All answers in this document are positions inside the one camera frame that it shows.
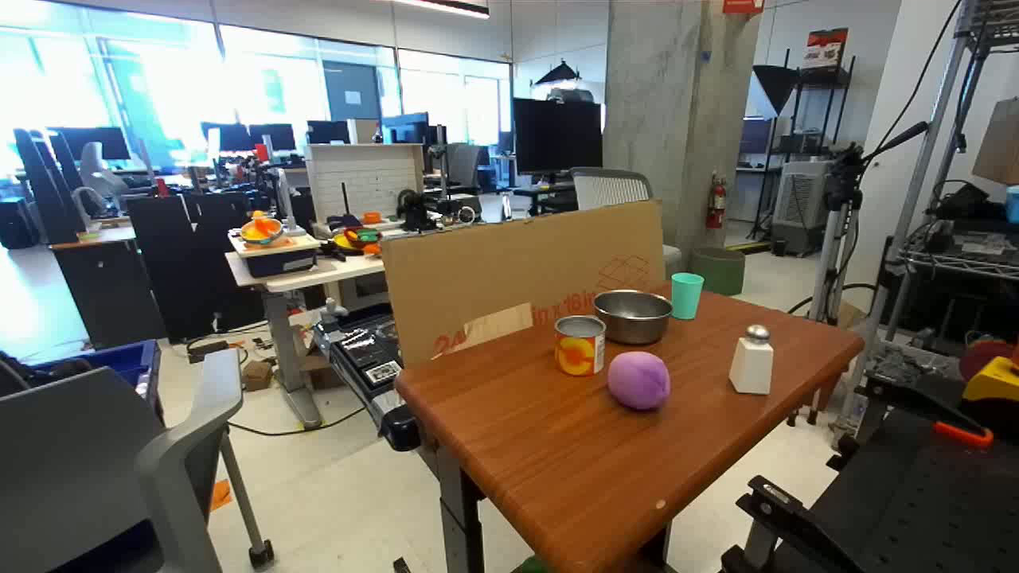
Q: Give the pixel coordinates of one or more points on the yellow emergency stop box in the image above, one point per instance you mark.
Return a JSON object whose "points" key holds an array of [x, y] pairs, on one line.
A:
{"points": [[995, 384]]}

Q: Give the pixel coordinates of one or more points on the black tray with orange toys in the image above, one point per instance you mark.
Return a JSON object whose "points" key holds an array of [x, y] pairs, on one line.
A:
{"points": [[272, 243]]}

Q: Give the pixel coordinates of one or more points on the tin can with fruit label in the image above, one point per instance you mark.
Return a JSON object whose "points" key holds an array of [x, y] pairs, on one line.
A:
{"points": [[581, 347]]}

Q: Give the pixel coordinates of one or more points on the white board panel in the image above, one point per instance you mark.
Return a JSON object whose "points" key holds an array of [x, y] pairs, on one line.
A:
{"points": [[369, 178]]}

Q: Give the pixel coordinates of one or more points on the black table leg frame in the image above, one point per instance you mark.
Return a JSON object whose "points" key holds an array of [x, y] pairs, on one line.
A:
{"points": [[460, 512]]}

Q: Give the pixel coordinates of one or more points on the teal plastic cup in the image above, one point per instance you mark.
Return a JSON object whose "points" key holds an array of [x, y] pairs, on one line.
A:
{"points": [[690, 297]]}

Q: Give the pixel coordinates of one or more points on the white chair back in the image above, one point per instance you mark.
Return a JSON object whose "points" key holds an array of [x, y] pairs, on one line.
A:
{"points": [[611, 187]]}

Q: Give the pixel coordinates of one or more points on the brown desk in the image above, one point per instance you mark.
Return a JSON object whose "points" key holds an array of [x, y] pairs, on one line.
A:
{"points": [[105, 287]]}

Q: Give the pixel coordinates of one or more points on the white salt shaker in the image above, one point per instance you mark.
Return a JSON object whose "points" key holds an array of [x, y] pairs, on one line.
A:
{"points": [[753, 368]]}

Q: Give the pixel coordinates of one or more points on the white air cooler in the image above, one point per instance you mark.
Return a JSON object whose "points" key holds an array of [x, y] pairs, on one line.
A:
{"points": [[802, 208]]}

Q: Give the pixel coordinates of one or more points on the dark gray office chair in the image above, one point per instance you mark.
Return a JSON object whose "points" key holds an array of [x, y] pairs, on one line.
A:
{"points": [[65, 464]]}

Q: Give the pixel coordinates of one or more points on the black shelf rack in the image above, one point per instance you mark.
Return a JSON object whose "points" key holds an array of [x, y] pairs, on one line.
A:
{"points": [[824, 78]]}

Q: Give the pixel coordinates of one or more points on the light gray wheeled chair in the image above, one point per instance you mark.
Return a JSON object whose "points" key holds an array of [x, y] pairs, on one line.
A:
{"points": [[185, 456]]}

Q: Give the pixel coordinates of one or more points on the small wheeled robot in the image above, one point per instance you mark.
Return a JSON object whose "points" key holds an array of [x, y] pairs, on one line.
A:
{"points": [[438, 208]]}

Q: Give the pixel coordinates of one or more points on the black camera on tripod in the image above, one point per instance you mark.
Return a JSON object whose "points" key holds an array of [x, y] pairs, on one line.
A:
{"points": [[844, 186]]}

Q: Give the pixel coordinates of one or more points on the large black monitor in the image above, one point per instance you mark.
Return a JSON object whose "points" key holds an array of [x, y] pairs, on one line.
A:
{"points": [[556, 135]]}

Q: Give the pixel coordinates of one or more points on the metal equipment rack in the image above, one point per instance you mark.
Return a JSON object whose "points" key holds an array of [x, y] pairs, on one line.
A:
{"points": [[957, 252]]}

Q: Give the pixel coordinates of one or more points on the colourful toys pile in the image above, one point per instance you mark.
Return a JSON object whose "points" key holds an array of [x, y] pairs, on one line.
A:
{"points": [[356, 239]]}

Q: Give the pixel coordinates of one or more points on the purple ball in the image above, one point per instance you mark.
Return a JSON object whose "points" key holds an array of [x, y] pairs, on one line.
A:
{"points": [[639, 384]]}

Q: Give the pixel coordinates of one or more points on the black equipment case with labels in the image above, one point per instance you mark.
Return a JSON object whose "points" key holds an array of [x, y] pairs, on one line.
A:
{"points": [[369, 353]]}

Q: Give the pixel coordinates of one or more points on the black cabinet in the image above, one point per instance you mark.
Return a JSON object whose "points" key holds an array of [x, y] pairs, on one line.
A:
{"points": [[197, 265]]}

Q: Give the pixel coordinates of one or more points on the red fire extinguisher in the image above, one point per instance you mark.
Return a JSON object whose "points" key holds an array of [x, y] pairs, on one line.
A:
{"points": [[718, 205]]}

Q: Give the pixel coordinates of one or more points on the green box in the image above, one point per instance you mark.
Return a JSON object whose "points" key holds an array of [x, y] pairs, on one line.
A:
{"points": [[723, 271]]}

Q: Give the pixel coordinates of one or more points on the white desk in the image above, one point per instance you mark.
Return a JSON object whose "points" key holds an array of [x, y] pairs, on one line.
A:
{"points": [[305, 276]]}

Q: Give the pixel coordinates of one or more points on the red sign box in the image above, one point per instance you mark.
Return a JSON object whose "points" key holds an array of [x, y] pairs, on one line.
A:
{"points": [[825, 48]]}

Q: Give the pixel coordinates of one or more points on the metal bowl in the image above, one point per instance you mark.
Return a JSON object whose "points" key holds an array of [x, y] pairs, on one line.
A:
{"points": [[635, 319]]}

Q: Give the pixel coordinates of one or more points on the small green floor object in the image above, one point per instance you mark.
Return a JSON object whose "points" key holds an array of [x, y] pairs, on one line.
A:
{"points": [[529, 565]]}

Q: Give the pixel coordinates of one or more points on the brown cardboard panel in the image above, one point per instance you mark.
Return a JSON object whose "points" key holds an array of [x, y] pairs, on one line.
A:
{"points": [[510, 275]]}

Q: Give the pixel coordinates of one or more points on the blue plastic bin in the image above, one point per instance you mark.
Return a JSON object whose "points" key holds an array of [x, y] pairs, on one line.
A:
{"points": [[117, 361]]}

